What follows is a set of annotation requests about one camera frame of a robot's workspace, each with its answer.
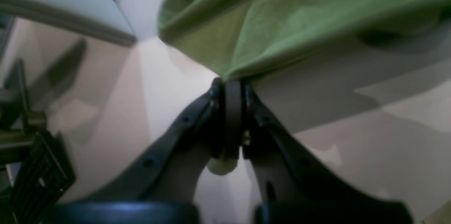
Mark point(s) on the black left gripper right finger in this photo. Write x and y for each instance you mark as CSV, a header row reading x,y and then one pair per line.
x,y
296,187

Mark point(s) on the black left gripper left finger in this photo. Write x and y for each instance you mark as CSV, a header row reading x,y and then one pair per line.
x,y
169,169

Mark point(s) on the green t-shirt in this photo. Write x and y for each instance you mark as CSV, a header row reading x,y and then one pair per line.
x,y
246,38

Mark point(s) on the black slotted grille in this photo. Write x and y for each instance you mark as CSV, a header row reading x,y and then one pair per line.
x,y
45,175

